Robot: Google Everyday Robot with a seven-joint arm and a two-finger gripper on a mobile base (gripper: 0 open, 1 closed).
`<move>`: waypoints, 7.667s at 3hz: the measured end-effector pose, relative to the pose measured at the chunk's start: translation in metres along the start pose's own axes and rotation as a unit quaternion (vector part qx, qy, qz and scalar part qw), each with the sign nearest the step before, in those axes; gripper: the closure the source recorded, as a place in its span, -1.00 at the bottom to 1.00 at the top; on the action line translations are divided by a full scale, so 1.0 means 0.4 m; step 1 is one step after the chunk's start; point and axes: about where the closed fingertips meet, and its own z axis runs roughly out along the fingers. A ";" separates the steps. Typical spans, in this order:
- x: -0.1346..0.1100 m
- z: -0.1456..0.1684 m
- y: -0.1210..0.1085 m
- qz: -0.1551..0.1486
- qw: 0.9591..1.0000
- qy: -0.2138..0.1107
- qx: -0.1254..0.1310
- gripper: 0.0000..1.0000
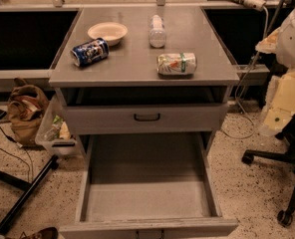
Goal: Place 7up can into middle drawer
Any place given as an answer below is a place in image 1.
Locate brown paper bag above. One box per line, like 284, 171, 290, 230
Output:
7, 78, 49, 147

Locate closed grey upper drawer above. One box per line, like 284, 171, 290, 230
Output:
64, 104, 228, 134

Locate white paper bowl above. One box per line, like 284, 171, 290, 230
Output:
88, 22, 128, 46

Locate black tripod legs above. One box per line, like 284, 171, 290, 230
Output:
0, 155, 59, 235

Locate clear plastic water bottle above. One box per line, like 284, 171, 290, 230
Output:
148, 15, 166, 48

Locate clear plastic storage bin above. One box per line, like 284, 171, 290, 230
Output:
34, 95, 81, 157

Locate brown object at floor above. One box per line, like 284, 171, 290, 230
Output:
19, 227, 59, 239

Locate black office chair base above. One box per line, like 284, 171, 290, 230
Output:
241, 103, 295, 227

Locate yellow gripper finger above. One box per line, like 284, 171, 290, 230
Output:
258, 70, 295, 136

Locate blue soda can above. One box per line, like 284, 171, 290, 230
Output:
71, 38, 110, 67

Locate white green 7up can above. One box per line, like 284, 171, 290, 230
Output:
156, 53, 197, 76

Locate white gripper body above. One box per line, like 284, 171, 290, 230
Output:
255, 28, 280, 54

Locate open grey lower drawer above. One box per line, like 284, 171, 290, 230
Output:
60, 132, 238, 239

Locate white cable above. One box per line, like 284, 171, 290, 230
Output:
220, 6, 271, 141

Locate grey drawer cabinet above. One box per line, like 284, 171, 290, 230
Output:
48, 5, 241, 239

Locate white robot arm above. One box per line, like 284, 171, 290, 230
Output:
255, 8, 295, 136

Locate black cable on floor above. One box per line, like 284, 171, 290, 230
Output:
0, 121, 35, 183

